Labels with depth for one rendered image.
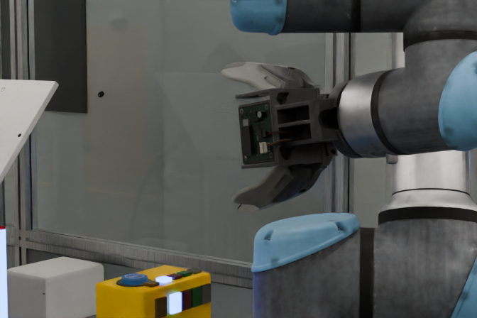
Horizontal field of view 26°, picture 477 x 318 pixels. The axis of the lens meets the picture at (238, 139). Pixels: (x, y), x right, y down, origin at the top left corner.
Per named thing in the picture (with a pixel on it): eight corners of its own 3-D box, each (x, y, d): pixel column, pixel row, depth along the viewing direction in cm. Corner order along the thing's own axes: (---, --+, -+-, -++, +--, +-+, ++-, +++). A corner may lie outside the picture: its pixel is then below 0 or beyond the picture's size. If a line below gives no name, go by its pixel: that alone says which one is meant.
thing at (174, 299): (178, 311, 157) (178, 291, 157) (182, 311, 157) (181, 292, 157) (169, 314, 156) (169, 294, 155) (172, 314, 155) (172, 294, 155)
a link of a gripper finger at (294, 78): (265, 51, 104) (320, 93, 98) (277, 52, 105) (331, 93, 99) (250, 92, 105) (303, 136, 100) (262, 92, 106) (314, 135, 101)
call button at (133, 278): (133, 282, 159) (133, 270, 159) (152, 285, 157) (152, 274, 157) (116, 287, 156) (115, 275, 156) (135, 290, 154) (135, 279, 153)
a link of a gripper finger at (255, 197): (204, 211, 105) (247, 152, 99) (248, 207, 109) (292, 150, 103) (217, 236, 103) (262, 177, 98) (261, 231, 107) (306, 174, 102)
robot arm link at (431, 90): (536, 47, 84) (538, 150, 83) (430, 67, 92) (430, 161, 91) (475, 29, 79) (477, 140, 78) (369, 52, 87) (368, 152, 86)
